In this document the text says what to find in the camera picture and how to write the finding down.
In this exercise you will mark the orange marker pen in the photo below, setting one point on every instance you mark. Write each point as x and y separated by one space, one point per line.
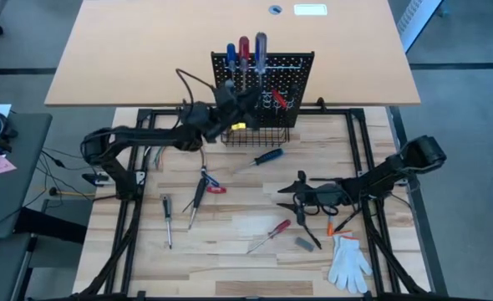
330 229

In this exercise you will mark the black metal pegboard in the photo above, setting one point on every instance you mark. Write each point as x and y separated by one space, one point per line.
303 90

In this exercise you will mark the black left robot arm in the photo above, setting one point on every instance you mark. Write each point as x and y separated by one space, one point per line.
146 136

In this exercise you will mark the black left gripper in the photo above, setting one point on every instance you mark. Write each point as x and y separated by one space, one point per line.
227 104

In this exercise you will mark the light wooden desk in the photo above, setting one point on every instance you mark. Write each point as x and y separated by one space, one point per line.
146 50

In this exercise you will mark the chrome rail tool holder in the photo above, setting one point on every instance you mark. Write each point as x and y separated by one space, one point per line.
284 67

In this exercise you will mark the grey side table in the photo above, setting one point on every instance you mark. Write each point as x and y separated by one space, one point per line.
21 188

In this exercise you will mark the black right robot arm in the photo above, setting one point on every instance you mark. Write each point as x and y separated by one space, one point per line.
397 167

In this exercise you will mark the thin black hex key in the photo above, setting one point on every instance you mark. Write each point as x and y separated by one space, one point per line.
188 205

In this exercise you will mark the black aluminium table frame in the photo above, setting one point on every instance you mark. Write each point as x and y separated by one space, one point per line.
354 142

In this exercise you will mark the white work glove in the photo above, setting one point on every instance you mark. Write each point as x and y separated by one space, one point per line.
347 263

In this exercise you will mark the white rectangular desk plate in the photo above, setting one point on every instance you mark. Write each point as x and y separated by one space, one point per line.
310 9

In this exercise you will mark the white blue panel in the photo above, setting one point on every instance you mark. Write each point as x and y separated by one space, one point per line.
415 21

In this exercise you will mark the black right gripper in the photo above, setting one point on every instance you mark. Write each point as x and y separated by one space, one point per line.
326 194

